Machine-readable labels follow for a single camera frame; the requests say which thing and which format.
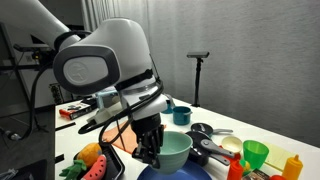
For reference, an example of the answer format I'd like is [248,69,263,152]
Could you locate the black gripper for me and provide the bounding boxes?
[130,113,166,170]

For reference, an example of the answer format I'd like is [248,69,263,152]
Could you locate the mint green bowl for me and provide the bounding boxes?
[151,130,194,175]

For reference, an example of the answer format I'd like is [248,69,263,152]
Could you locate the blue plate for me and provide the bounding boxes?
[136,159,213,180]

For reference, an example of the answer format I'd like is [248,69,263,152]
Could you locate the small cream bowl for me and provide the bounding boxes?
[220,135,244,154]

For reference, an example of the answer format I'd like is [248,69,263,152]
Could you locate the teal toy pot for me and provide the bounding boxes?
[171,105,193,127]

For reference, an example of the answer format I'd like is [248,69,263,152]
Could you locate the orange cloth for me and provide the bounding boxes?
[102,120,168,155]

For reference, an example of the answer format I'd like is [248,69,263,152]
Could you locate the black tray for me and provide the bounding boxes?
[72,142,126,180]

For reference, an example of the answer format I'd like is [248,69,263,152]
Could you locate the black toy pot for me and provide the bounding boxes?
[184,130,236,167]

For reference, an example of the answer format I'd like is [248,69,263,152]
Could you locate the small black lidded pan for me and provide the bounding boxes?
[190,122,235,138]

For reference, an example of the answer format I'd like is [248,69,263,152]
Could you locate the watermelon slice plush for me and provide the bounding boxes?
[81,153,108,180]

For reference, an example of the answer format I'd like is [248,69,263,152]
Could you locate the light blue toaster oven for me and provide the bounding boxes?
[95,87,122,112]

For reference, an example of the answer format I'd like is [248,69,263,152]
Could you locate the orange plush fruit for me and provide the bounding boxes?
[76,142,103,168]

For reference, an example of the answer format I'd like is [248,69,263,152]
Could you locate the red black box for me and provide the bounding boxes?
[58,99,98,121]

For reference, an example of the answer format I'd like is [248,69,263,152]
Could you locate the tall red squeeze bottle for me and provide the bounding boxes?
[226,159,245,180]

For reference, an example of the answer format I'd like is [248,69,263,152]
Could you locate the black tape strip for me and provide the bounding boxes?
[54,121,77,132]
[54,152,65,165]

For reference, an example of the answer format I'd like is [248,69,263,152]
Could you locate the green cup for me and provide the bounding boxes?
[242,139,270,171]

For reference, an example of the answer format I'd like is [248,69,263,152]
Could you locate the yellow green board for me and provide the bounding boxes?
[263,141,298,173]

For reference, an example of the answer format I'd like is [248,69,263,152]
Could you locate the red toy cap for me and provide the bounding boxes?
[268,174,288,180]

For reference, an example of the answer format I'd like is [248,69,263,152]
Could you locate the yellow squeeze bottle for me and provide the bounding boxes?
[281,154,304,180]

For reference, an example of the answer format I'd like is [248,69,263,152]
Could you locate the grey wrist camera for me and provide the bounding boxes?
[86,105,117,127]

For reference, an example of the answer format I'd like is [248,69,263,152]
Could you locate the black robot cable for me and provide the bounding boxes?
[77,79,165,148]

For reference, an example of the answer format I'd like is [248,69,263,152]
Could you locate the black camera on stand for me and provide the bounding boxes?
[186,50,211,108]

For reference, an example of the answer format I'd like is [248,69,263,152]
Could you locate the wall outlet panel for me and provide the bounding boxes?
[48,82,65,105]

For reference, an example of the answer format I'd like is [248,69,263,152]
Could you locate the black hanging cable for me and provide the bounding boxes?
[19,61,52,141]

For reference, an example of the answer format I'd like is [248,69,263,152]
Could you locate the black metal frame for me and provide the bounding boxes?
[0,21,56,73]

